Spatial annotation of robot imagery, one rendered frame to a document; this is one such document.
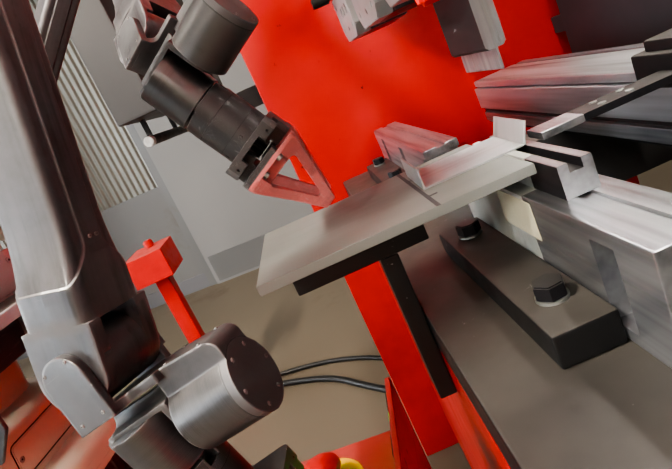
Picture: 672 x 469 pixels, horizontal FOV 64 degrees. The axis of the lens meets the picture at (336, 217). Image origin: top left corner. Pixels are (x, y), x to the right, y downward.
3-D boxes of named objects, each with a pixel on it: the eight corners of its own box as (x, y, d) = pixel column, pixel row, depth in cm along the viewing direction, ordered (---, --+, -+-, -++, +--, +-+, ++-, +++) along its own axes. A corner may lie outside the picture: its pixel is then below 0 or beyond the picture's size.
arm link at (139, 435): (123, 397, 43) (84, 450, 38) (182, 355, 41) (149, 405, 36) (182, 453, 44) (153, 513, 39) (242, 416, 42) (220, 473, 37)
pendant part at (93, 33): (162, 117, 189) (111, 18, 181) (193, 103, 189) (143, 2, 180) (117, 128, 146) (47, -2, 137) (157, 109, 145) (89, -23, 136)
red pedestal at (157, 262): (211, 403, 250) (123, 248, 230) (260, 381, 250) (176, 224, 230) (205, 429, 231) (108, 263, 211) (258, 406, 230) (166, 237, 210)
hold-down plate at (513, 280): (446, 253, 69) (437, 233, 68) (484, 236, 69) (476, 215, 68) (563, 372, 39) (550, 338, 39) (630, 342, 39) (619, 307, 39)
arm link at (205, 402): (110, 324, 45) (32, 374, 37) (206, 249, 41) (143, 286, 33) (197, 437, 45) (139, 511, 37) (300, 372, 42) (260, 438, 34)
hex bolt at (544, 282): (529, 297, 45) (523, 281, 45) (559, 284, 45) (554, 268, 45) (544, 310, 42) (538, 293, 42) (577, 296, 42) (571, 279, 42)
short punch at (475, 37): (459, 76, 58) (427, -11, 55) (476, 68, 58) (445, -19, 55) (493, 73, 48) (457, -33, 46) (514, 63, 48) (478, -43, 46)
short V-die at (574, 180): (480, 167, 63) (472, 144, 62) (504, 157, 63) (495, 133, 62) (567, 200, 43) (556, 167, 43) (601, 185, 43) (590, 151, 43)
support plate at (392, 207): (268, 241, 64) (264, 234, 64) (469, 151, 64) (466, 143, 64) (260, 297, 47) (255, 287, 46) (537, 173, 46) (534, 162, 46)
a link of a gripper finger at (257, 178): (347, 167, 57) (274, 113, 55) (354, 178, 50) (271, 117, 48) (309, 217, 58) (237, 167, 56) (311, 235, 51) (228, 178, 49)
